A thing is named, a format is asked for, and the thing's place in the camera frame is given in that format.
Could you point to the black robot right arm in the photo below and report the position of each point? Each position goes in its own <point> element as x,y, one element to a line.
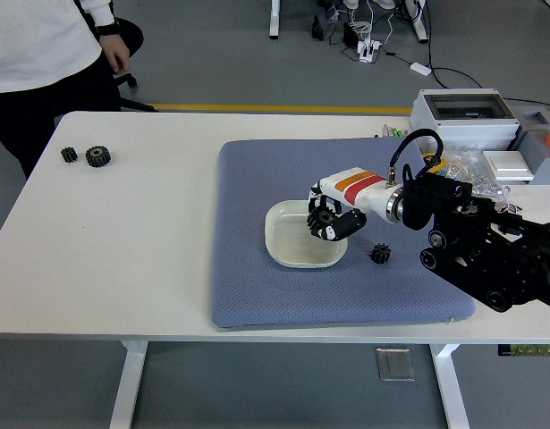
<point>440,201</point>

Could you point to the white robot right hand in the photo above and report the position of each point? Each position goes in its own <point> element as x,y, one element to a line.
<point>355,187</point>

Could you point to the grey electrical enclosure box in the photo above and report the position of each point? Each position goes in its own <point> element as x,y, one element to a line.
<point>458,129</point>

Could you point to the metal floor plate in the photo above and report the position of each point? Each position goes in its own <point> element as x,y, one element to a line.
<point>395,364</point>

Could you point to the white square dish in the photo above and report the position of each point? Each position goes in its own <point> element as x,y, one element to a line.
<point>292,241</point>

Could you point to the clear plastic parts bag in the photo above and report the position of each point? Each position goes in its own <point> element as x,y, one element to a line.
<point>476,172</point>

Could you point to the blue-grey quilted mat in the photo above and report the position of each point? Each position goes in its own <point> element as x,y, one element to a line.
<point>279,170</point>

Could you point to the white power strip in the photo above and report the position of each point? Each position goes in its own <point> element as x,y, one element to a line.
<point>368,49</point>

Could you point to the black office chair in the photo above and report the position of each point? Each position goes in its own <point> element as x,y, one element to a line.
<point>133,40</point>

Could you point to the white floor adapter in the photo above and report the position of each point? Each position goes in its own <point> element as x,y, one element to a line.
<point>420,68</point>

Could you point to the small black gear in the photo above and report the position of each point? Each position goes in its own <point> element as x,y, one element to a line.
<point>69,155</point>
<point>381,254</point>

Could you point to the white table leg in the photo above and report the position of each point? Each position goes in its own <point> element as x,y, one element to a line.
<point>451,389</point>
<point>129,384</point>

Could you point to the person's left hand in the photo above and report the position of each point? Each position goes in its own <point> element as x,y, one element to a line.
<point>115,51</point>

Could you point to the person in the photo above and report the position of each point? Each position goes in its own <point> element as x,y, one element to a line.
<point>33,44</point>

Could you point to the large black gear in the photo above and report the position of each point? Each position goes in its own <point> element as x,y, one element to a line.
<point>317,219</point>
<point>98,157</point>

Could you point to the black table control panel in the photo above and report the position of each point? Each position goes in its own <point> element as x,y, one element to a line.
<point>529,350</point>

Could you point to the grey block housing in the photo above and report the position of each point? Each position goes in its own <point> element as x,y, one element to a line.
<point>547,165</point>

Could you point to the white switch plate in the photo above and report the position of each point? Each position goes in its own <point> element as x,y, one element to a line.
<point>509,164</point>

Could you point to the yellow black packet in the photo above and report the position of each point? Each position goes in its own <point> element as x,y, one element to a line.
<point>430,161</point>

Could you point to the green white pens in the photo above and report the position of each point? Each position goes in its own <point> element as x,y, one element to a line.
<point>395,132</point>

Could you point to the white background desk leg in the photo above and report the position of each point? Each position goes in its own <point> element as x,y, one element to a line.
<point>418,22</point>
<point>274,18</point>

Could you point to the black floor power box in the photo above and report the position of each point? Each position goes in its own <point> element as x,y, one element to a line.
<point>349,33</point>

